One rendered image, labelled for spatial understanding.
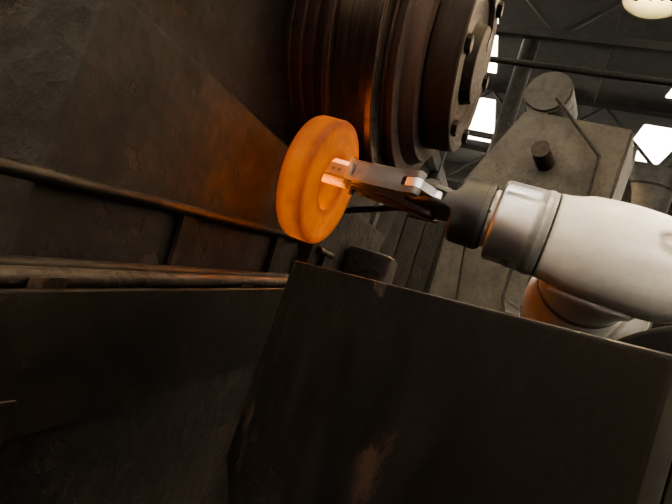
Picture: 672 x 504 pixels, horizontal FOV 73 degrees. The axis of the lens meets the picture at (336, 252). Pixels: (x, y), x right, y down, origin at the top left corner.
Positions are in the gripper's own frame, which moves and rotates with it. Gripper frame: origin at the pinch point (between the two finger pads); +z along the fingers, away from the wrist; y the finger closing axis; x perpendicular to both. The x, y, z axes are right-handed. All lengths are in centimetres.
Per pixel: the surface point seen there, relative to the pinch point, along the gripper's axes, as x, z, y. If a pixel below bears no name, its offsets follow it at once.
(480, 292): 12, -12, 290
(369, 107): 10.4, -0.8, 3.9
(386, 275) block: -8.3, -2.5, 40.2
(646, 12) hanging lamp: 352, -64, 447
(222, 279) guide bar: -15.6, -2.0, -15.8
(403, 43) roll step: 19.5, -2.2, 3.3
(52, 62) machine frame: -4.6, 11.0, -27.8
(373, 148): 7.1, -1.1, 10.0
